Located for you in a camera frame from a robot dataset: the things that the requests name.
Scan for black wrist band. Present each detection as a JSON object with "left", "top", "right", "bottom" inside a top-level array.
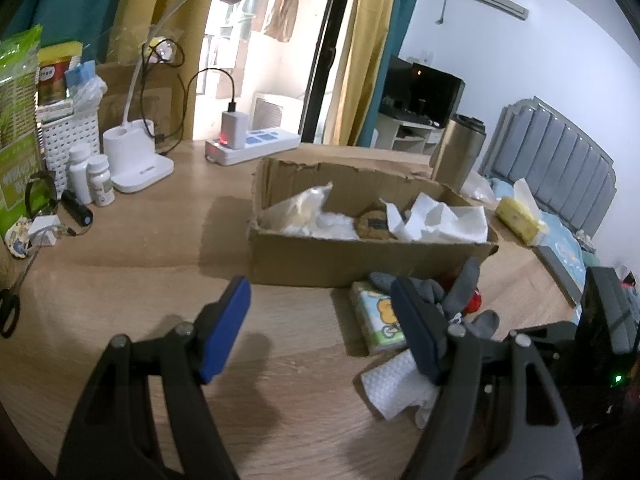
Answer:
[{"left": 24, "top": 170, "right": 59, "bottom": 219}]

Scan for cardboard box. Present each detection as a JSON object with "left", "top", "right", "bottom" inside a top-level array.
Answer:
[{"left": 248, "top": 156, "right": 500, "bottom": 289}]

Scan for white power adapter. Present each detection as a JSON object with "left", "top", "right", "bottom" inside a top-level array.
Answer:
[{"left": 27, "top": 213, "right": 64, "bottom": 249}]

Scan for black computer monitor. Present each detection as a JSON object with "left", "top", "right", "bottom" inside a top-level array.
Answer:
[{"left": 381, "top": 54, "right": 417, "bottom": 117}]

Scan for green snack packet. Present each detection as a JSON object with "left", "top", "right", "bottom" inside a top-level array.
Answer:
[{"left": 0, "top": 24, "right": 45, "bottom": 242}]

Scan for small patterned pouch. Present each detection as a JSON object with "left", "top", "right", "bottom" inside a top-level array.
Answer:
[{"left": 4, "top": 217, "right": 32, "bottom": 259}]

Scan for black flashlight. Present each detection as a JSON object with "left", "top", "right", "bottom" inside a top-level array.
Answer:
[{"left": 60, "top": 189, "right": 94, "bottom": 228}]

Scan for clear plastic bag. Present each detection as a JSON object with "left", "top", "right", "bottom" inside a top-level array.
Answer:
[{"left": 459, "top": 169, "right": 499, "bottom": 204}]

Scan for black charging cable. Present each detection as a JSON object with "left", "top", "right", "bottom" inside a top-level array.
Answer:
[{"left": 139, "top": 40, "right": 236, "bottom": 147}]

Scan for white perforated basket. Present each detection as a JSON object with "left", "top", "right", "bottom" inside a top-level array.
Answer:
[{"left": 37, "top": 109, "right": 101, "bottom": 197}]

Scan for clear bag with white filling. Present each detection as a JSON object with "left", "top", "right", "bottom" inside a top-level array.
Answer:
[{"left": 259, "top": 182, "right": 359, "bottom": 239}]

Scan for white power strip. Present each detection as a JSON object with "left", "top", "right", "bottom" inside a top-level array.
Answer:
[{"left": 204, "top": 128, "right": 302, "bottom": 166}]

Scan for black scissors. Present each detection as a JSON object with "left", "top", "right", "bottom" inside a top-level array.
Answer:
[{"left": 0, "top": 247, "right": 42, "bottom": 339}]

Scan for yellow tissue pack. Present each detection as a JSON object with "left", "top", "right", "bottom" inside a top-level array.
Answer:
[{"left": 494, "top": 178, "right": 549, "bottom": 247}]

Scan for white desk lamp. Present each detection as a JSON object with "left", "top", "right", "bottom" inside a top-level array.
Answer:
[{"left": 102, "top": 0, "right": 259, "bottom": 194}]

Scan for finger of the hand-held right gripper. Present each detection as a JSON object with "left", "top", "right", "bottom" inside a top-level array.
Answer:
[{"left": 530, "top": 321, "right": 584, "bottom": 361}]

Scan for cartoon print tissue pack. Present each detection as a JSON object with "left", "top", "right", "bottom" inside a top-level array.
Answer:
[{"left": 349, "top": 281, "right": 409, "bottom": 357}]

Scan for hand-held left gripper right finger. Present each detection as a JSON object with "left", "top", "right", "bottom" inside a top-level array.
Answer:
[{"left": 390, "top": 277, "right": 583, "bottom": 480}]

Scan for outdoor air conditioner unit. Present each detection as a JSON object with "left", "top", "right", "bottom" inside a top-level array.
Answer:
[{"left": 248, "top": 92, "right": 304, "bottom": 134}]

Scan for hanging beige shirt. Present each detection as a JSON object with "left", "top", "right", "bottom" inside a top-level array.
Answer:
[{"left": 261, "top": 0, "right": 309, "bottom": 44}]

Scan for short white pill bottle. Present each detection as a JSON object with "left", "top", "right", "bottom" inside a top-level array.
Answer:
[{"left": 86, "top": 154, "right": 116, "bottom": 208}]

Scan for white paper towel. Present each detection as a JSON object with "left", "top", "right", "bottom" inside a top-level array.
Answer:
[
  {"left": 384, "top": 192, "right": 489, "bottom": 244},
  {"left": 360, "top": 349, "right": 442, "bottom": 429}
]

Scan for tall white pill bottle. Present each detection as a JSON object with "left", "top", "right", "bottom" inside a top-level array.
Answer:
[{"left": 67, "top": 143, "right": 94, "bottom": 205}]

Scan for yellow curtain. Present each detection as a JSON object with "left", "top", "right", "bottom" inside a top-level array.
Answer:
[
  {"left": 332, "top": 0, "right": 407, "bottom": 148},
  {"left": 116, "top": 0, "right": 213, "bottom": 142}
]

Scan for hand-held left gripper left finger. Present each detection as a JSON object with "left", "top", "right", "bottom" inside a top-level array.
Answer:
[{"left": 56, "top": 275, "right": 252, "bottom": 480}]

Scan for blue wrapped pack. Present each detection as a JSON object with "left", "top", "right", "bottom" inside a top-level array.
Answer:
[{"left": 64, "top": 59, "right": 109, "bottom": 114}]

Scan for white computer desk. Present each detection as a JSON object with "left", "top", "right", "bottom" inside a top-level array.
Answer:
[{"left": 373, "top": 111, "right": 447, "bottom": 157}]

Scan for white plug-in charger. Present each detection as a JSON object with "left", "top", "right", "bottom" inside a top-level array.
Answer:
[{"left": 220, "top": 103, "right": 247, "bottom": 150}]

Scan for grey plush toy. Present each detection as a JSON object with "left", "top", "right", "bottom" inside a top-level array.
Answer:
[{"left": 369, "top": 257, "right": 501, "bottom": 342}]

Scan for yellow-lid jar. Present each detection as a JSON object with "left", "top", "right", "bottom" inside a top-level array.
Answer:
[{"left": 37, "top": 42, "right": 84, "bottom": 109}]

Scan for steel travel tumbler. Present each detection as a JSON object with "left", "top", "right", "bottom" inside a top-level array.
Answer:
[{"left": 429, "top": 113, "right": 488, "bottom": 194}]

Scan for grey padded headboard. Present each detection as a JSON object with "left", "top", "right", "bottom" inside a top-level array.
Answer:
[{"left": 478, "top": 95, "right": 619, "bottom": 239}]

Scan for small red object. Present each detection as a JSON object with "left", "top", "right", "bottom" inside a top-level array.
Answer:
[{"left": 446, "top": 271, "right": 485, "bottom": 315}]

